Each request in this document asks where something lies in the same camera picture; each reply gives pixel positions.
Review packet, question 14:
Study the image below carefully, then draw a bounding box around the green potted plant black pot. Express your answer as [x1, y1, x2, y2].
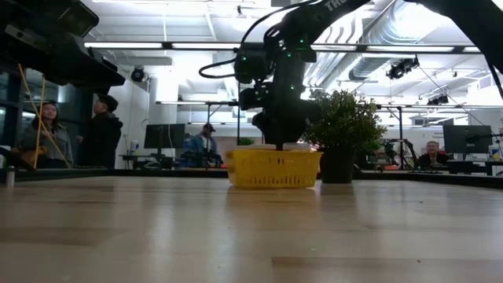
[302, 89, 387, 185]

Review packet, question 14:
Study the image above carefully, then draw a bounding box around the black computer monitor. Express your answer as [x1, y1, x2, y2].
[143, 123, 186, 156]
[442, 124, 493, 155]

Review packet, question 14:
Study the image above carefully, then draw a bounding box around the black background station frame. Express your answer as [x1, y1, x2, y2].
[375, 104, 503, 170]
[156, 101, 241, 150]

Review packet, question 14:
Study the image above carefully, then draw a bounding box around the black ceiling light rail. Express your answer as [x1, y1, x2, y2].
[84, 41, 503, 54]

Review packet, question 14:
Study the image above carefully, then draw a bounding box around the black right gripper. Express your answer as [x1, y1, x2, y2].
[253, 50, 321, 152]

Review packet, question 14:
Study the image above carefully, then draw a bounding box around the black metal table frame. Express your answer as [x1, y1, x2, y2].
[0, 167, 503, 190]

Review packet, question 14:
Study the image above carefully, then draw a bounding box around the yellow plastic basket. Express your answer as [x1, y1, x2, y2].
[225, 148, 324, 189]

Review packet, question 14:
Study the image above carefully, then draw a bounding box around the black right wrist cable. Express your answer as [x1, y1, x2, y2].
[198, 0, 315, 79]

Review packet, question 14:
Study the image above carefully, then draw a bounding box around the silver ventilation duct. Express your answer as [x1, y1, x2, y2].
[320, 0, 424, 91]

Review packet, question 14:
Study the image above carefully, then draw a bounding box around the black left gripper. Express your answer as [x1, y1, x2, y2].
[0, 0, 127, 86]

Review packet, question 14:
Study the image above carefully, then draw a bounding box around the person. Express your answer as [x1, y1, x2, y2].
[184, 123, 222, 168]
[417, 140, 450, 168]
[76, 94, 124, 169]
[17, 100, 75, 169]

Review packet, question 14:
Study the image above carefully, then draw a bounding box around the black tripod stand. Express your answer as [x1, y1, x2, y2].
[235, 80, 242, 147]

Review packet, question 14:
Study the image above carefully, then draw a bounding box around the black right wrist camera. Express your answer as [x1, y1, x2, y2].
[238, 83, 273, 112]

